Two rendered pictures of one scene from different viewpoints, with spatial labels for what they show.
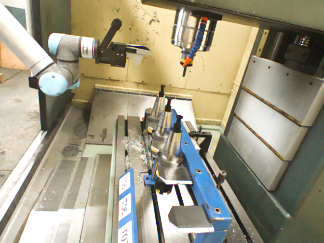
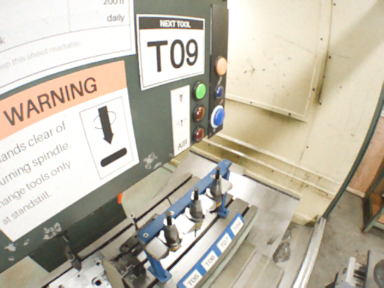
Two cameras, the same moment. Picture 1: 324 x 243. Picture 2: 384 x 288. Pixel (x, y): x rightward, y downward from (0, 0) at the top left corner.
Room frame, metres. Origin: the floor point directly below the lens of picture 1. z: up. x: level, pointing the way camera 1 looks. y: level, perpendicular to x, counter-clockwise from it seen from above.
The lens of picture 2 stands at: (0.76, 0.27, 1.70)
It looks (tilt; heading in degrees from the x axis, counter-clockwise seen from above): 32 degrees down; 233
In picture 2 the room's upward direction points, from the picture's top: straight up
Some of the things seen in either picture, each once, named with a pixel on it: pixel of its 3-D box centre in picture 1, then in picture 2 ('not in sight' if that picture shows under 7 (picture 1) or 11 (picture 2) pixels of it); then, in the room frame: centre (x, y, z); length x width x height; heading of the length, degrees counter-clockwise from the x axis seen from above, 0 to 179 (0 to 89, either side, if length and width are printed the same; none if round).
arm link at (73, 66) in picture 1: (67, 74); not in sight; (0.78, 0.39, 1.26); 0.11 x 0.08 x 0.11; 9
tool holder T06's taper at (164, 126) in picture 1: (165, 121); (195, 204); (0.53, -0.01, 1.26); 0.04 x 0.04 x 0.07
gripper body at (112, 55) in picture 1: (111, 52); not in sight; (0.84, 0.24, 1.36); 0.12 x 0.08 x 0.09; 102
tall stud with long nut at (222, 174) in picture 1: (219, 183); (134, 222); (0.68, -0.27, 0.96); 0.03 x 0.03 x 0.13
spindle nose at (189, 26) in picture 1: (193, 31); not in sight; (0.90, -0.05, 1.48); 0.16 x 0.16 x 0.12
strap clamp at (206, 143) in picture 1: (198, 138); (74, 260); (1.01, -0.20, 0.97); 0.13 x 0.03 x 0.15; 104
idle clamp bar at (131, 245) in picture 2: not in sight; (141, 236); (0.68, -0.20, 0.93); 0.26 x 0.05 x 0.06; 19
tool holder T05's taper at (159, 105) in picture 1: (159, 105); (170, 228); (0.64, 0.02, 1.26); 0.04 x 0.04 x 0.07
